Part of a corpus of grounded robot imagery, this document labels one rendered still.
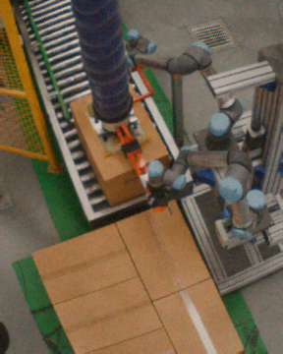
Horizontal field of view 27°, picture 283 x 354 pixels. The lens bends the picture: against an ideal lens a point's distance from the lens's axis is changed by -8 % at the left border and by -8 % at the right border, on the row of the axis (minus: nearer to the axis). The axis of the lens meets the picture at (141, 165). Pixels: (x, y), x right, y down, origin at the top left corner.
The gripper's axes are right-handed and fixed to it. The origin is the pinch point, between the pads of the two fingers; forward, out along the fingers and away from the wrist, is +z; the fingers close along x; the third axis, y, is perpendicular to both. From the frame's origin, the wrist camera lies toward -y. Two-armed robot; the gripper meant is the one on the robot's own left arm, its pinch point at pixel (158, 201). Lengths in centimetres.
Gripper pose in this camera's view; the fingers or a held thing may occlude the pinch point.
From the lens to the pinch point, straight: 332.5
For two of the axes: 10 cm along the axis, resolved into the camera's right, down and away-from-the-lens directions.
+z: 0.6, 4.7, 8.8
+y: -4.0, -8.0, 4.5
